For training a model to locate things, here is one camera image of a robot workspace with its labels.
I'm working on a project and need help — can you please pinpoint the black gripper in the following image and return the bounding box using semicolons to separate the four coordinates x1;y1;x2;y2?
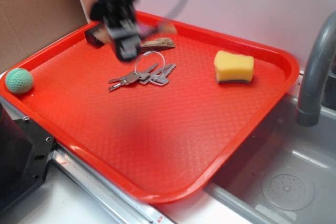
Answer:
90;0;177;62

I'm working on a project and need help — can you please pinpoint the black square box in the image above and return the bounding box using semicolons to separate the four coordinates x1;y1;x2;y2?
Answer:
84;23;104;48

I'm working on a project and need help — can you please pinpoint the brown wood piece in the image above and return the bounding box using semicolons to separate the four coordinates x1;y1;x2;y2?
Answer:
140;37;175;52

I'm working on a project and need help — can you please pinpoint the cardboard panel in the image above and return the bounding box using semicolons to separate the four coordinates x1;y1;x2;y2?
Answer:
1;0;87;72

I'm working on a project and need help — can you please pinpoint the silver key bunch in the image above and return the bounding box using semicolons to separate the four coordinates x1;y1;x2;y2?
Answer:
108;51;176;92

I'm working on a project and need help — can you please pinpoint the green knitted ball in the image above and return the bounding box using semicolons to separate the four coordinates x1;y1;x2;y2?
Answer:
5;68;34;94

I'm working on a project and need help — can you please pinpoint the red plastic tray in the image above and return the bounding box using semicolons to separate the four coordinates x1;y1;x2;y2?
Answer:
1;22;299;204

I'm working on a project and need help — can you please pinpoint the yellow sponge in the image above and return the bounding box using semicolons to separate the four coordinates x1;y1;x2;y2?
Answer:
214;50;255;83

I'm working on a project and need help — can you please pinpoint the grey faucet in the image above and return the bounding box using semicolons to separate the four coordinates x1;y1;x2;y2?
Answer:
296;12;335;127

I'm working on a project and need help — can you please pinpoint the grey sink basin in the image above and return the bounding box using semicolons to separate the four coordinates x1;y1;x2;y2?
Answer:
205;95;335;223

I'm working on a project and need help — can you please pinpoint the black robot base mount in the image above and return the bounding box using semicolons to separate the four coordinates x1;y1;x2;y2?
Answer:
1;106;55;215

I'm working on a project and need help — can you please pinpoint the aluminium rail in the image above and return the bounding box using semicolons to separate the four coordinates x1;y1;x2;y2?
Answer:
0;98;176;224

